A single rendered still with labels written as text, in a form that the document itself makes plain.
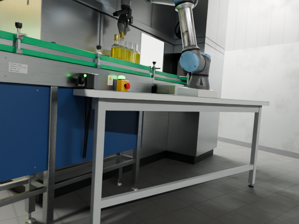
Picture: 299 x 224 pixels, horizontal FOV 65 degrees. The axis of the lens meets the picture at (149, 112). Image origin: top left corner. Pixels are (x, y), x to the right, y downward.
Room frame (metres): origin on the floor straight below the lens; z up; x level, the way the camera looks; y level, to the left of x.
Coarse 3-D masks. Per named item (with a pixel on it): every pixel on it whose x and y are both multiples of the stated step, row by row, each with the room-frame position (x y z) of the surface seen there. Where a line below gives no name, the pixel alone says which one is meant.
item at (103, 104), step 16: (96, 112) 1.13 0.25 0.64; (256, 112) 2.02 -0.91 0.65; (96, 128) 1.12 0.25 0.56; (256, 128) 2.01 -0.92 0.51; (96, 144) 1.12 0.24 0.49; (256, 144) 2.00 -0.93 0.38; (96, 160) 1.12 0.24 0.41; (256, 160) 2.02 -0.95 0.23; (96, 176) 1.12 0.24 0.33; (208, 176) 1.64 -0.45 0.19; (224, 176) 1.76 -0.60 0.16; (96, 192) 1.12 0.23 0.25; (128, 192) 1.27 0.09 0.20; (144, 192) 1.31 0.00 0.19; (160, 192) 1.38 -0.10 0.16; (96, 208) 1.12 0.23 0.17
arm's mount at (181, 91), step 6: (180, 90) 1.62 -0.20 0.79; (186, 90) 1.58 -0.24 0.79; (192, 90) 1.54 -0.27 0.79; (198, 90) 1.50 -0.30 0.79; (204, 90) 1.53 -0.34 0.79; (210, 90) 1.57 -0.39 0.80; (198, 96) 1.50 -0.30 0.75; (204, 96) 1.53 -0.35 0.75; (210, 96) 1.57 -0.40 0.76; (216, 96) 1.61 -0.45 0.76
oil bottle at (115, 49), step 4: (116, 44) 1.72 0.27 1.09; (112, 48) 1.73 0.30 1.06; (116, 48) 1.71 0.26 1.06; (120, 48) 1.74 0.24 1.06; (112, 52) 1.73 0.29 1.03; (116, 52) 1.71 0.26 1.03; (120, 52) 1.74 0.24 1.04; (112, 56) 1.73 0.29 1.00; (116, 56) 1.71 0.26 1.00; (120, 56) 1.75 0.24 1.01
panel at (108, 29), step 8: (104, 16) 1.80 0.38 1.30; (104, 24) 1.80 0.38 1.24; (112, 24) 1.87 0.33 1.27; (104, 32) 1.81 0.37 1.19; (112, 32) 1.88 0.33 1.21; (128, 32) 2.04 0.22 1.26; (136, 32) 2.13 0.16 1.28; (144, 32) 2.23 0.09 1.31; (104, 40) 1.81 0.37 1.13; (112, 40) 1.88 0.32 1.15; (128, 40) 2.04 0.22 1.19; (136, 40) 2.13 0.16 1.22; (160, 40) 2.47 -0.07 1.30; (104, 48) 1.81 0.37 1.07
